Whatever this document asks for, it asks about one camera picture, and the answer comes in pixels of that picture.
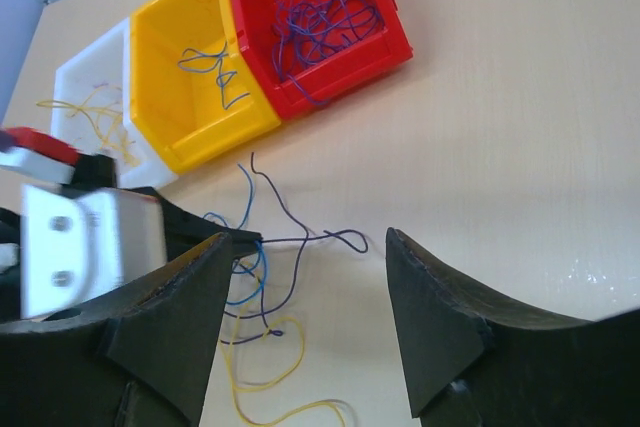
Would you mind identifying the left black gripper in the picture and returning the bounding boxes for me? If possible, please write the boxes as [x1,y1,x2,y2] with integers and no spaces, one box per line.
[1,208,21,317]

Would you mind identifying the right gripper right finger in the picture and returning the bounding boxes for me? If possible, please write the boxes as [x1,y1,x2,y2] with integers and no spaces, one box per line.
[386,228,639,426]

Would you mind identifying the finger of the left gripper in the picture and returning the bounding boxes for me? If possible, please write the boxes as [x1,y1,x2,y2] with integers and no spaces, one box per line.
[130,187,263,261]

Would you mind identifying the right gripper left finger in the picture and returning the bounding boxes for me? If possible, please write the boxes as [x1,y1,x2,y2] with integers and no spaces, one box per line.
[1,234,232,426]

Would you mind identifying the blue thin wire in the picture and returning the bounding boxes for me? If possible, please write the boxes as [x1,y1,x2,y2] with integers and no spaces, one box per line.
[177,42,251,111]
[202,162,269,308]

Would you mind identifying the purple thin wire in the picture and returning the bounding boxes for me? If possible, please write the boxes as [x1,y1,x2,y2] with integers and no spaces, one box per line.
[271,0,386,106]
[219,151,370,346]

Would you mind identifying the yellow plastic bin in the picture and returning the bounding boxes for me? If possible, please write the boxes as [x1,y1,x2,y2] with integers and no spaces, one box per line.
[130,0,281,175]

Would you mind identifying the white plastic bin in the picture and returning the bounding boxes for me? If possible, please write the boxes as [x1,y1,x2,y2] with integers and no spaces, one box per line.
[38,18,178,189]

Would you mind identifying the red plastic bin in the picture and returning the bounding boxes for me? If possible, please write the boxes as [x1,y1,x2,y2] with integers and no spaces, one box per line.
[231,0,413,120]

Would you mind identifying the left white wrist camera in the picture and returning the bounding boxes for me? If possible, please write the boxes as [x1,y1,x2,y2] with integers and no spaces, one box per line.
[1,127,167,321]

